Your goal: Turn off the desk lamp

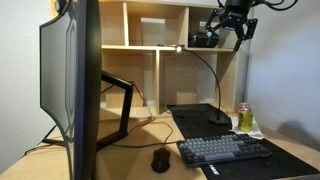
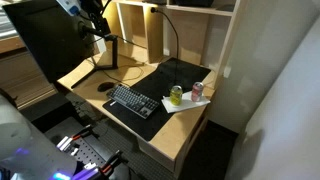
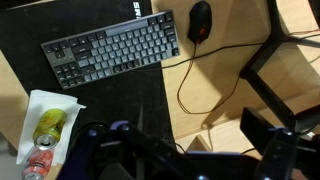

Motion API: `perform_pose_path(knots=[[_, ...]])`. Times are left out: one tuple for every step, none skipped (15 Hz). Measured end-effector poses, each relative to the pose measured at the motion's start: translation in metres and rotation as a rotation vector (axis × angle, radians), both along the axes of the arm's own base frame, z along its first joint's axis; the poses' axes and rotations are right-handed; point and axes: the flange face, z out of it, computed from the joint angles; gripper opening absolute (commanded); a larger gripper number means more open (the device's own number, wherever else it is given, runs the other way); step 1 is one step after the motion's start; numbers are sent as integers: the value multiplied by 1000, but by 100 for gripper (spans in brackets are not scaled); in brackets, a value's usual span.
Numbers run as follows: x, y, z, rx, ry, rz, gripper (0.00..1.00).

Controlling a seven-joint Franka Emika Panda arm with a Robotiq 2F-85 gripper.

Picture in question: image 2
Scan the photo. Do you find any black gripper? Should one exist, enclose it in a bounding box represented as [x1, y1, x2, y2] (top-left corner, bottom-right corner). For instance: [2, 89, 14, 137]
[80, 0, 111, 37]

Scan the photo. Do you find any black gooseneck desk lamp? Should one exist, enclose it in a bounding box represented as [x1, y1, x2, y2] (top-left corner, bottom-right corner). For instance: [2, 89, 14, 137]
[150, 7, 181, 88]

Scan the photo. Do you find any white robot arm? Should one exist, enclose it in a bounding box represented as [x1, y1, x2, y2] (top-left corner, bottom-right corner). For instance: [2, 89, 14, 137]
[1, 0, 99, 180]

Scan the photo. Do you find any black desk mat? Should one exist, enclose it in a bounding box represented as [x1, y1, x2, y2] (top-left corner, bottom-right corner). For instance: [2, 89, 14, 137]
[103, 58, 211, 141]

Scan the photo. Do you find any wooden desk shelf hutch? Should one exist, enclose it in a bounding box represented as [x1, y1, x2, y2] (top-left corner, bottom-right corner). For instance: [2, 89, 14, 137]
[105, 0, 248, 88]

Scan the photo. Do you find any black monitor stand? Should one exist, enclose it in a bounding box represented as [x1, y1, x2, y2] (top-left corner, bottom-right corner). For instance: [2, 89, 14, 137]
[71, 35, 118, 89]

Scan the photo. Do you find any black curved computer monitor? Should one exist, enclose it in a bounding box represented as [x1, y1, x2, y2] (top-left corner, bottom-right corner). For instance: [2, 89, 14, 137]
[3, 0, 94, 82]

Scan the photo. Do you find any black computer mouse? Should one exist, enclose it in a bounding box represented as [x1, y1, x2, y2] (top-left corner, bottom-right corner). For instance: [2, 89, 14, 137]
[97, 82, 115, 92]

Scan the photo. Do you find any grey mechanical keyboard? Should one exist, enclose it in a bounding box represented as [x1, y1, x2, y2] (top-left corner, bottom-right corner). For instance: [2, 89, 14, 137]
[107, 85, 159, 119]

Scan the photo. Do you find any black case on shelf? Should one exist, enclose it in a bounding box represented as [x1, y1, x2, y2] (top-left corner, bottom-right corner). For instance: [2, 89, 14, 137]
[175, 0, 214, 7]

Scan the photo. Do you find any red drink can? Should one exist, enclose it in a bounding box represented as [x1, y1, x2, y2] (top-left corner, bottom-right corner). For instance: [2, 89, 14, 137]
[191, 82, 204, 102]

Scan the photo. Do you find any white paper napkin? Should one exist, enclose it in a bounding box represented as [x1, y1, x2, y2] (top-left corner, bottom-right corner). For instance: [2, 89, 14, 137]
[162, 91, 210, 113]

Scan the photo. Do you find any black mouse cable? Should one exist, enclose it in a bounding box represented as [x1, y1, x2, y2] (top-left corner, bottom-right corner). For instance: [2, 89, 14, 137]
[87, 56, 146, 84]

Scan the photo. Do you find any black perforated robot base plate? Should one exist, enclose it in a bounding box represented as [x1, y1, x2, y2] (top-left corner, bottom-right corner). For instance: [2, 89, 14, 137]
[44, 116, 131, 180]

